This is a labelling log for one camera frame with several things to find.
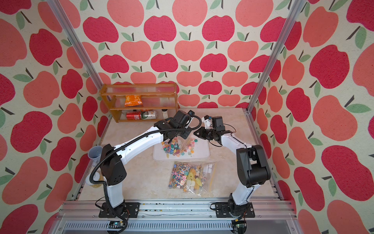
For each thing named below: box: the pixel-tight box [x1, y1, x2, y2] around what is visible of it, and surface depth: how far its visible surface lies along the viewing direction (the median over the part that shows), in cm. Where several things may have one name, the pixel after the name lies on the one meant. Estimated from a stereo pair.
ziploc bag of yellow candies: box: [183, 161, 217, 197], surface depth 83 cm
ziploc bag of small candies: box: [168, 160, 206, 196], surface depth 83 cm
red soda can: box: [126, 111, 142, 120], surface depth 110 cm
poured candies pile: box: [161, 136, 198, 159], surface depth 98 cm
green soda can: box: [141, 110, 158, 120], surface depth 110 cm
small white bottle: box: [161, 108, 169, 119], surface depth 110 cm
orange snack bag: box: [124, 94, 144, 107], surface depth 104 cm
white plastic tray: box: [152, 137, 211, 161], surface depth 97 cm
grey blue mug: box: [87, 145, 103, 167], surface depth 88 cm
